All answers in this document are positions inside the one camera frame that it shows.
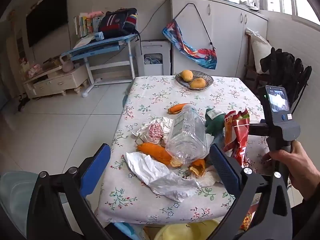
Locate red snack bag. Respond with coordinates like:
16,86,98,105
222,107,250,167

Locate yellow mango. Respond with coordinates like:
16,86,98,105
180,70,194,82
190,78,207,88

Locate colourful drawstring bag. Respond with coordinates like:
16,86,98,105
162,3,217,70

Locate white shoes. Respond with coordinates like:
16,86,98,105
239,0,259,10

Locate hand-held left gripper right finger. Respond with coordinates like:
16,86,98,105
209,144,293,240

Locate black jacket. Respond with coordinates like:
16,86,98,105
260,47,304,98

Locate small orange peel piece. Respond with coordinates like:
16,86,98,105
189,159,206,178

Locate pink kettlebell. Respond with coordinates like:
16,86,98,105
59,55,75,72

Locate yellow plastic basin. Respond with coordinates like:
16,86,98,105
154,219,222,240

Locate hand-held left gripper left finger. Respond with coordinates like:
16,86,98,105
26,143,112,240

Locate white storage cabinet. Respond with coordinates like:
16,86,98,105
169,0,268,80

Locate black wall television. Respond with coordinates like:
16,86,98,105
26,0,68,47

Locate white pillow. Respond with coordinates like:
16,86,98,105
246,27,273,75

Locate person's right hand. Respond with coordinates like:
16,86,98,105
262,140,320,200

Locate cream television cabinet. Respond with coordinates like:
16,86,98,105
23,64,88,99

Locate grey fruit plate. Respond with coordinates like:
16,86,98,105
175,70,214,91

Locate large orange loofah piece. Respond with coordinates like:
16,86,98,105
136,142,183,168

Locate dark striped backpack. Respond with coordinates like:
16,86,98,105
97,8,139,39

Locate white floor appliance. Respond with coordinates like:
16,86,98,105
135,40,172,77

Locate row of books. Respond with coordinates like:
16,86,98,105
73,14,100,37

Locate teal padded stool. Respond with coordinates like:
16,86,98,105
0,171,68,238

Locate clear plastic bottle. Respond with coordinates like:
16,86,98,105
165,104,208,167

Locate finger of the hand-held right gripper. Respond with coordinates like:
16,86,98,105
247,122,269,137

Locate person's right forearm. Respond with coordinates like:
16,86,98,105
290,184,320,240

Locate blue study desk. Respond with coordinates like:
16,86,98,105
61,34,140,97

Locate white paper tissue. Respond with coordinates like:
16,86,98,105
186,166,223,187

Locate dark wooden chair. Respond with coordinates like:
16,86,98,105
244,27,270,88

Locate white pink bag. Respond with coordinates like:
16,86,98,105
132,117,174,147

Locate white paper towel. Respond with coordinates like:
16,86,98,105
126,152,200,202

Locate black wall cable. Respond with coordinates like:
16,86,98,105
139,0,172,34

